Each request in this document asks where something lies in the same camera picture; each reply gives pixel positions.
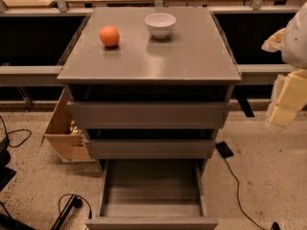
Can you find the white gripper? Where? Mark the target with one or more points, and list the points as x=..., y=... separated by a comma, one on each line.
x=296, y=43

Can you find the grey bottom drawer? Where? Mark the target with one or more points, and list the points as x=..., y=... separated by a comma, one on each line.
x=151, y=195

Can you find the grey drawer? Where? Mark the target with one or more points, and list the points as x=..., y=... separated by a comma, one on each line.
x=151, y=195
x=133, y=115
x=150, y=143

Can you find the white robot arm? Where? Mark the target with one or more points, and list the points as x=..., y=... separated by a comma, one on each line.
x=294, y=45

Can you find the grey drawer cabinet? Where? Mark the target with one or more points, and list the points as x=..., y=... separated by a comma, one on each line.
x=191, y=64

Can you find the grey middle drawer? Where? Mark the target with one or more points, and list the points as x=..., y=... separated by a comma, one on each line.
x=150, y=143

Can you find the grey top drawer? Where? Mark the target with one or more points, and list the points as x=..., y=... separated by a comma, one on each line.
x=133, y=115

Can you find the black power adapter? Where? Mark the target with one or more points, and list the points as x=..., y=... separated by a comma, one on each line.
x=224, y=150

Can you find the white ceramic bowl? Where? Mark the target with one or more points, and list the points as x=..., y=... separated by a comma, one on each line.
x=160, y=25

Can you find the orange fruit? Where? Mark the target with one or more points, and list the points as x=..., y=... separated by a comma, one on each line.
x=109, y=36

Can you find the cardboard box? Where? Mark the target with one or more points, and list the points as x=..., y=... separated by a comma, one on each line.
x=67, y=143

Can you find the grey metal rail right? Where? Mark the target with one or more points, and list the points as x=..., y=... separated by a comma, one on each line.
x=262, y=74

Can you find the grey metal rail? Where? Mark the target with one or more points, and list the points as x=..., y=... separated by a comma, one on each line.
x=262, y=74
x=29, y=75

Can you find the black stand with cable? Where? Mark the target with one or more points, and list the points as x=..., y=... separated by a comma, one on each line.
x=73, y=201

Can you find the grey metal rail left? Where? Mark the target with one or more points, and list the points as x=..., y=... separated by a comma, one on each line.
x=29, y=75

